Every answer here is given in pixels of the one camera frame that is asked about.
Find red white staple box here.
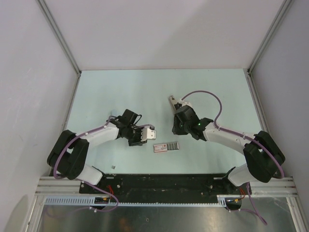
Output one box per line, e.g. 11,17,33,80
154,142,180,153

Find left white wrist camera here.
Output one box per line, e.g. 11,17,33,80
141,126,156,142

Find beige deli stapler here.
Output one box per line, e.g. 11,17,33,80
169,95,182,114

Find grey cable duct rail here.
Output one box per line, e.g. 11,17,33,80
44,196,226,208

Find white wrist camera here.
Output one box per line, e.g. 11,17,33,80
174,99,192,110
141,126,156,142

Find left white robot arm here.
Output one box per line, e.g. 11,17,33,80
47,109,146,193

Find aluminium frame rails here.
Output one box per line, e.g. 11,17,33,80
33,68,307,232

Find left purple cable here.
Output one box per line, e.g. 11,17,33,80
53,116,155,179

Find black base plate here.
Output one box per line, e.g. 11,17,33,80
79,174,251,203

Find purple cable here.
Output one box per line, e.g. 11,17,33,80
181,90,285,179
53,116,155,179

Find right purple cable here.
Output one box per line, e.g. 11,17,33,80
181,90,285,179

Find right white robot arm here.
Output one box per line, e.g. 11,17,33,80
172,103,285,194

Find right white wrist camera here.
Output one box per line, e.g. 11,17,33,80
174,99,192,110

